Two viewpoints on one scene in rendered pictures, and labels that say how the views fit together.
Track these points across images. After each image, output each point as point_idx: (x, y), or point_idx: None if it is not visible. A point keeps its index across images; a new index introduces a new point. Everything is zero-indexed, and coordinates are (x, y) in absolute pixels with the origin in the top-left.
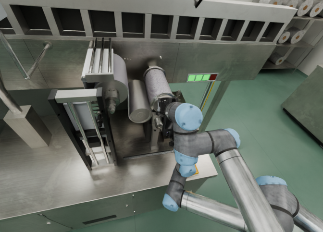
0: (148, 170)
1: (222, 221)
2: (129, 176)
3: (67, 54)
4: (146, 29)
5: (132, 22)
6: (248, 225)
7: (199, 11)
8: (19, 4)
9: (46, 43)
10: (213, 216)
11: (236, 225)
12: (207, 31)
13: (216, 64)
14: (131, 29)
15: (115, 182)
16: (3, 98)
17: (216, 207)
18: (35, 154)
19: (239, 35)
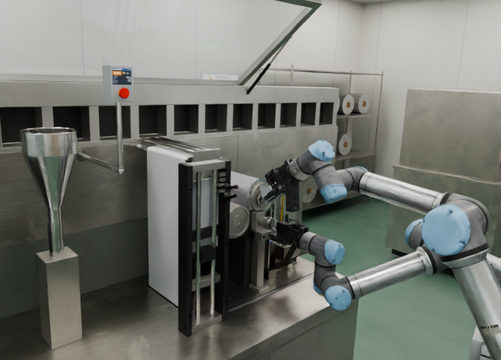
0: (276, 309)
1: (401, 271)
2: (255, 322)
3: (102, 166)
4: (200, 122)
5: (177, 119)
6: (410, 201)
7: (252, 97)
8: (65, 105)
9: (80, 153)
10: (391, 273)
11: (414, 264)
12: (260, 121)
13: (283, 160)
14: (175, 127)
15: (242, 333)
16: (58, 220)
17: (388, 263)
18: (70, 352)
19: (297, 119)
